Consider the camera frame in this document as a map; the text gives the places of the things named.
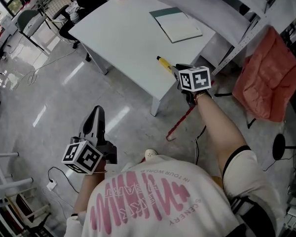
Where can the open white notebook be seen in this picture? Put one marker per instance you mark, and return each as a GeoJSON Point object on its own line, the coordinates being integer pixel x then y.
{"type": "Point", "coordinates": [178, 25]}

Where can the white metal shelf frame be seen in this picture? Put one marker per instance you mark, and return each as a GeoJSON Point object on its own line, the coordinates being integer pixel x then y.
{"type": "Point", "coordinates": [239, 41]}

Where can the white shoe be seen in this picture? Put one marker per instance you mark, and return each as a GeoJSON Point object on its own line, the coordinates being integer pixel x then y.
{"type": "Point", "coordinates": [150, 154]}

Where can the black office chair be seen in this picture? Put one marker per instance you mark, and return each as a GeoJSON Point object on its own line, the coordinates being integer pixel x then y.
{"type": "Point", "coordinates": [71, 21]}

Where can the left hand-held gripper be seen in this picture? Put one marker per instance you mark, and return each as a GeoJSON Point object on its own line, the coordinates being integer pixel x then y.
{"type": "Point", "coordinates": [82, 157]}

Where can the white metal rack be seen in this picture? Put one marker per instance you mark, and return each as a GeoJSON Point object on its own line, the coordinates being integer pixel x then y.
{"type": "Point", "coordinates": [7, 189]}

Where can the yellow utility knife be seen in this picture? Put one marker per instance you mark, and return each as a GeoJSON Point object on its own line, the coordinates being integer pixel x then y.
{"type": "Point", "coordinates": [164, 62]}

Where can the grey chair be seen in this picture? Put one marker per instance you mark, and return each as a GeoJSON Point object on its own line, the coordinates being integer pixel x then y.
{"type": "Point", "coordinates": [30, 21]}

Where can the person's right forearm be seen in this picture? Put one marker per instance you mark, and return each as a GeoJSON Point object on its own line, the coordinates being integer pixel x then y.
{"type": "Point", "coordinates": [219, 130]}

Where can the white table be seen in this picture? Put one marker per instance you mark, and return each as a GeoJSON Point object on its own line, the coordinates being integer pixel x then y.
{"type": "Point", "coordinates": [128, 41]}

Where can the white printed t-shirt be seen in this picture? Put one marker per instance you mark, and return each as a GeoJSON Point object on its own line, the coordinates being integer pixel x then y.
{"type": "Point", "coordinates": [167, 201]}

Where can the white power socket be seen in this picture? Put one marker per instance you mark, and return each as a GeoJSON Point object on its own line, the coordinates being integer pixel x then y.
{"type": "Point", "coordinates": [51, 185]}

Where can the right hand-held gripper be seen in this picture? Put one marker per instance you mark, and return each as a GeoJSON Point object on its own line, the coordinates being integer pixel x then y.
{"type": "Point", "coordinates": [196, 79]}

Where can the person's left forearm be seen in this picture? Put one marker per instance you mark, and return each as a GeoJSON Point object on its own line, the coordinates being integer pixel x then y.
{"type": "Point", "coordinates": [86, 194]}

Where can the orange cloth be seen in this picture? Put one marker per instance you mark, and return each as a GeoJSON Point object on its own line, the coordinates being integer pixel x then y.
{"type": "Point", "coordinates": [267, 78]}

